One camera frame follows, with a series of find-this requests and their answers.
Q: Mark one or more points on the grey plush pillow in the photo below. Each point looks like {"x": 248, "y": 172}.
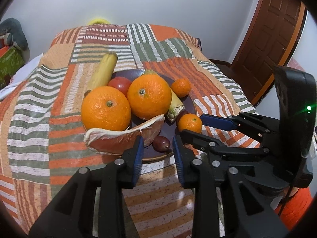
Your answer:
{"x": 13, "y": 35}

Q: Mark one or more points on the white cloth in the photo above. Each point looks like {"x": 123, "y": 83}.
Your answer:
{"x": 22, "y": 74}

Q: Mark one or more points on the purple round plate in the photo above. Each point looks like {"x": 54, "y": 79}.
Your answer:
{"x": 168, "y": 130}

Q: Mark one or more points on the peeled pomelo segment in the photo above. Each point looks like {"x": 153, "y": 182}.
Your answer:
{"x": 116, "y": 142}

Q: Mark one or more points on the large orange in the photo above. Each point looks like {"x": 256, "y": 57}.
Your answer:
{"x": 107, "y": 108}
{"x": 149, "y": 95}

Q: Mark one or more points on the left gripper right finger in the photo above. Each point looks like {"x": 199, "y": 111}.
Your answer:
{"x": 246, "y": 212}

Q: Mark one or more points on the green storage box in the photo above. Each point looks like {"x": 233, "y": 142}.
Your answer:
{"x": 11, "y": 62}

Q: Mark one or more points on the striped patchwork bedspread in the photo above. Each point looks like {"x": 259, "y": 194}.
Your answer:
{"x": 42, "y": 131}

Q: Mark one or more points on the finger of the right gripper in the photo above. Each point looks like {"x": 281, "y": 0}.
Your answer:
{"x": 251, "y": 125}
{"x": 216, "y": 150}

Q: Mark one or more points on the red tomato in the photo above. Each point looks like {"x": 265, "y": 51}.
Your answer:
{"x": 120, "y": 83}

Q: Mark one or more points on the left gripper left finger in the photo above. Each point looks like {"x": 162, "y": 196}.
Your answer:
{"x": 71, "y": 212}

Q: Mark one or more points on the brown wooden door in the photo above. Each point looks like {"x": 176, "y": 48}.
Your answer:
{"x": 270, "y": 41}

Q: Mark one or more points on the small tangerine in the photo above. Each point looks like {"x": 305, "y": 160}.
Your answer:
{"x": 181, "y": 87}
{"x": 190, "y": 122}

